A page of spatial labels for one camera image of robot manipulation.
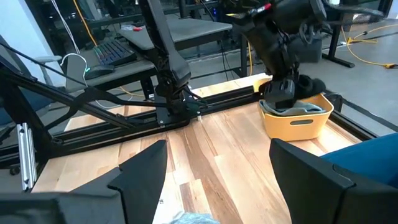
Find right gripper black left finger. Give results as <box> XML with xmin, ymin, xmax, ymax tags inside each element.
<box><xmin>0</xmin><ymin>139</ymin><xmax>169</xmax><ymax>224</ymax></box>

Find yellow extension cord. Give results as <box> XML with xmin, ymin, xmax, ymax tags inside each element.
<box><xmin>340</xmin><ymin>24</ymin><xmax>398</xmax><ymax>70</ymax></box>

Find yellow hanging cable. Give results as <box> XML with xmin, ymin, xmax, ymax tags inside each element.
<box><xmin>72</xmin><ymin>0</ymin><xmax>98</xmax><ymax>47</ymax></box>

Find clear plastic bin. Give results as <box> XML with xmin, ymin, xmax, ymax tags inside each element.
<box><xmin>169</xmin><ymin>212</ymin><xmax>220</xmax><ymax>224</ymax></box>

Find backlit keyboard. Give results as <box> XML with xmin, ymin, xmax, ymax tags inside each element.
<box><xmin>92</xmin><ymin>39</ymin><xmax>138</xmax><ymax>67</ymax></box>

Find orange plastic bin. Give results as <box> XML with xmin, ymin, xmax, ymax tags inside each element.
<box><xmin>257</xmin><ymin>93</ymin><xmax>335</xmax><ymax>142</ymax></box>

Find dark grey desk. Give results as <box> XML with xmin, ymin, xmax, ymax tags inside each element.
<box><xmin>63</xmin><ymin>40</ymin><xmax>158</xmax><ymax>94</ymax></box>

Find blue fabric basket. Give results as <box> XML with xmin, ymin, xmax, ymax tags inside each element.
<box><xmin>320</xmin><ymin>133</ymin><xmax>398</xmax><ymax>190</ymax></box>

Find black sock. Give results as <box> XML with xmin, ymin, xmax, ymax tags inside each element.
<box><xmin>292</xmin><ymin>74</ymin><xmax>327</xmax><ymax>101</ymax></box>

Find black computer mouse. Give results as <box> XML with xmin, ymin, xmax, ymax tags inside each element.
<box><xmin>83</xmin><ymin>63</ymin><xmax>115</xmax><ymax>80</ymax></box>

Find pale green sock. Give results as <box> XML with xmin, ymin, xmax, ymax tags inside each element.
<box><xmin>259</xmin><ymin>99</ymin><xmax>326</xmax><ymax>118</ymax></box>

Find black diagonal strut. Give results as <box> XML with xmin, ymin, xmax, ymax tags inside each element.
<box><xmin>0</xmin><ymin>40</ymin><xmax>141</xmax><ymax>130</ymax></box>

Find office chair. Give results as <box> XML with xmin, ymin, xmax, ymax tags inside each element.
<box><xmin>0</xmin><ymin>34</ymin><xmax>63</xmax><ymax>127</ymax></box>

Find grey raised desk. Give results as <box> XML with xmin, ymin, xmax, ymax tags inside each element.
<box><xmin>119</xmin><ymin>17</ymin><xmax>233</xmax><ymax>52</ymax></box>

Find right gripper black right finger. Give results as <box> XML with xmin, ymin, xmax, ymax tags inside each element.
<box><xmin>269</xmin><ymin>138</ymin><xmax>398</xmax><ymax>224</ymax></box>

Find silver aluminium bar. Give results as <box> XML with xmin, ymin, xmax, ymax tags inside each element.
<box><xmin>17</xmin><ymin>123</ymin><xmax>37</xmax><ymax>191</ymax></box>

